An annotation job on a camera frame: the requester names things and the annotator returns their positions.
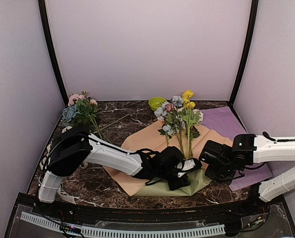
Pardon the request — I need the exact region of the small blue flower stem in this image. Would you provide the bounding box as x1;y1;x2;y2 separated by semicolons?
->
158;124;174;146

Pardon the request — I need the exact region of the peach and green wrapping paper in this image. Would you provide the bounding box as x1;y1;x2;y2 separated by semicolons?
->
104;122;236;197

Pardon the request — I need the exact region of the white and red flower stem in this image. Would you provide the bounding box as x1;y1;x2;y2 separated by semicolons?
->
186;108;204;159

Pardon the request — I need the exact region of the blue fake flower stem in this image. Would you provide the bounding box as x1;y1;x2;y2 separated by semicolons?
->
154;96;186;155

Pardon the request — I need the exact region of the yellow fake flower stem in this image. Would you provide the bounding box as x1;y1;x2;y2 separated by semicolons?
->
182;90;200;159

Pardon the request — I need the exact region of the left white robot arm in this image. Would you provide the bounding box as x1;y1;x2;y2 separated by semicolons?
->
37;125;202;216

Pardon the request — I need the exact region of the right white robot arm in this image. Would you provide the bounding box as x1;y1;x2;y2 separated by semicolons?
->
199;131;295;215

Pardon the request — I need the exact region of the pink fake flower bunch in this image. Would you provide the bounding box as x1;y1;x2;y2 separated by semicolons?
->
65;91;129;142

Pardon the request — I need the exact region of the blue fake flower on table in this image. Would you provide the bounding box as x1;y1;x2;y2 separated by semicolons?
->
62;105;80;126

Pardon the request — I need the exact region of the purple wrapping paper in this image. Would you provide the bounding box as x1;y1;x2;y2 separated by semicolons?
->
202;107;272;191

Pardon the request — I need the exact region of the green plastic bowl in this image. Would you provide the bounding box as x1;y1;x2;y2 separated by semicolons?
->
148;97;167;111

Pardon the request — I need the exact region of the cream ribbon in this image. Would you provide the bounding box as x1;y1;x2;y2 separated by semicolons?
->
37;126;90;204

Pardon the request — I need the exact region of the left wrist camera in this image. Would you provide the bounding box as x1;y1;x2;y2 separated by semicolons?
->
176;158;202;178

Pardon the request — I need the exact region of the black front rail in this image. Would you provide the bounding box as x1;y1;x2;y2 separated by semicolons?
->
13;190;287;228

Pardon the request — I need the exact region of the white slotted cable duct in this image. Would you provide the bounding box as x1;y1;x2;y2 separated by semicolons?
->
20;212;225;238

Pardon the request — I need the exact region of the right black frame post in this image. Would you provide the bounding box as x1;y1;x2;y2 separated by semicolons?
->
228;0;259;108

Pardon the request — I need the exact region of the black frame post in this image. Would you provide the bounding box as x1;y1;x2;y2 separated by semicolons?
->
228;0;259;108
38;0;69;105

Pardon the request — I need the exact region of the left black frame post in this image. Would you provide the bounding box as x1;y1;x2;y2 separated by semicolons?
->
38;0;69;105

